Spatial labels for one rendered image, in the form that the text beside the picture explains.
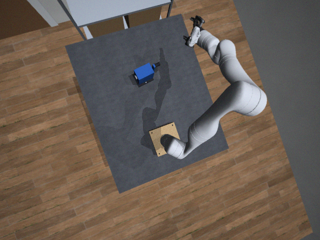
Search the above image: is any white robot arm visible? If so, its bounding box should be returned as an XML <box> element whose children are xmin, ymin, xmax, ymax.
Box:
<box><xmin>160</xmin><ymin>26</ymin><xmax>267</xmax><ymax>159</ymax></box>

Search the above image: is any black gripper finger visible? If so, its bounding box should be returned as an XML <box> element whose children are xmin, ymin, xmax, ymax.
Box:
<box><xmin>190</xmin><ymin>15</ymin><xmax>205</xmax><ymax>28</ymax></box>
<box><xmin>183</xmin><ymin>36</ymin><xmax>190</xmax><ymax>46</ymax></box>

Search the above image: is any blue block with side handle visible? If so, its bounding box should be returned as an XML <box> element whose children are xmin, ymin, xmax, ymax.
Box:
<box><xmin>133</xmin><ymin>62</ymin><xmax>160</xmax><ymax>87</ymax></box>

